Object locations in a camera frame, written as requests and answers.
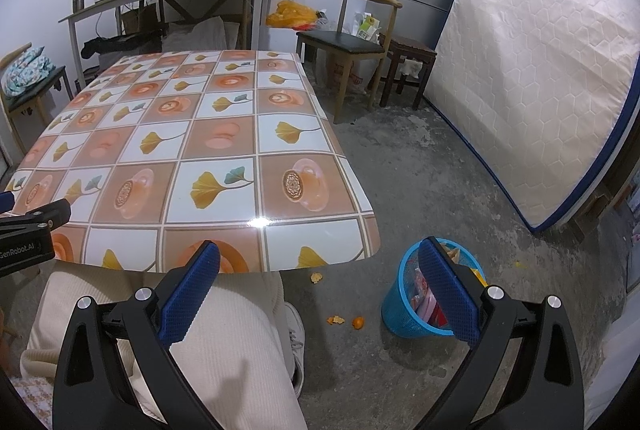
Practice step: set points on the floral cushion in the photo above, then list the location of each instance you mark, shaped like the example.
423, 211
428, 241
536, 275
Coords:
25, 72

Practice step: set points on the green white carton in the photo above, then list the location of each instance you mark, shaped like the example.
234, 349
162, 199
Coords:
367, 27

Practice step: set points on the white sack red print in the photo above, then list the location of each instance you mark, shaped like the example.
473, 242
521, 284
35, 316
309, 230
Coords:
350, 70

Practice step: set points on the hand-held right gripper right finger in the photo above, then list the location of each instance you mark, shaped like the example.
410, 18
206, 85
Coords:
447, 295

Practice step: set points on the brown cardboard box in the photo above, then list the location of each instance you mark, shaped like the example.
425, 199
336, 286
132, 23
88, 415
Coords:
140, 20

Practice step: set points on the black bag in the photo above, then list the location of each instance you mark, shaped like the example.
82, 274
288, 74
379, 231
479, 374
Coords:
115, 45

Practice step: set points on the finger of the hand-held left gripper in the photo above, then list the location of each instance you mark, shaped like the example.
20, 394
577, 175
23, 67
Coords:
5, 202
45, 217

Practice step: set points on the light wooden chair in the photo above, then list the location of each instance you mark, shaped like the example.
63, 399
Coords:
47, 85

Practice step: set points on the person's white shoe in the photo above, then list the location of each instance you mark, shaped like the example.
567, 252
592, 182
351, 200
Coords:
296, 345

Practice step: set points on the orange peel scrap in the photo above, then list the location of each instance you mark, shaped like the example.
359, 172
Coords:
336, 320
317, 278
358, 322

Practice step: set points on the dark wooden stool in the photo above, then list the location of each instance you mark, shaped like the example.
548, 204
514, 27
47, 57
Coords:
410, 46

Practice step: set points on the plain white sack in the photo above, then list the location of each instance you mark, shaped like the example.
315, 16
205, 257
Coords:
200, 35

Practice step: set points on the yellow plastic bag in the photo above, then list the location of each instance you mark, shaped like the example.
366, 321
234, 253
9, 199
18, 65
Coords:
290, 15

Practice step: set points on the blue plastic wastebasket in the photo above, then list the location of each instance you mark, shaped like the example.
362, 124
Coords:
400, 310

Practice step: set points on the wooden chair black seat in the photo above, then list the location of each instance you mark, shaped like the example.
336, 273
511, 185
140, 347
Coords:
340, 42

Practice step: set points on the tiled pattern table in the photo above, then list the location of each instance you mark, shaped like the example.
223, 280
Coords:
225, 135

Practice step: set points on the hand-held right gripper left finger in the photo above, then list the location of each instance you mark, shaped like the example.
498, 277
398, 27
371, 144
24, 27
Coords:
192, 295

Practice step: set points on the white cloth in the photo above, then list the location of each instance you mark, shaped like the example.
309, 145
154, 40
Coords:
412, 68

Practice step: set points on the white mattress blue edge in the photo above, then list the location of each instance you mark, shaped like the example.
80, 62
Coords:
530, 75

